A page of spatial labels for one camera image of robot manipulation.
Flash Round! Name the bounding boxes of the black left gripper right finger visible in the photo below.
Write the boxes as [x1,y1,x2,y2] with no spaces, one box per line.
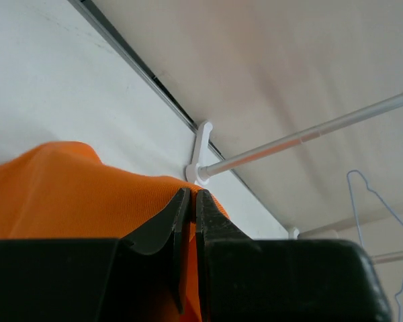
[196,190,262,321]

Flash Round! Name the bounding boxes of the orange trousers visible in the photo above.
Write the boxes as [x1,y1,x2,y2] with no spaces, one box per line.
[0,142,229,322]

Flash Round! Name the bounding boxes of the blue wire hanger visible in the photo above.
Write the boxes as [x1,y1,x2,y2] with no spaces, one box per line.
[346,169,403,321]

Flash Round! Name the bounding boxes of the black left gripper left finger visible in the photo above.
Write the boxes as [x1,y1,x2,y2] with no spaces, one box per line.
[120,189,191,314]

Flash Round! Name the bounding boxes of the white garment rack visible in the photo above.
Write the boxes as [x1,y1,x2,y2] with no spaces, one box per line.
[185,93,403,264]

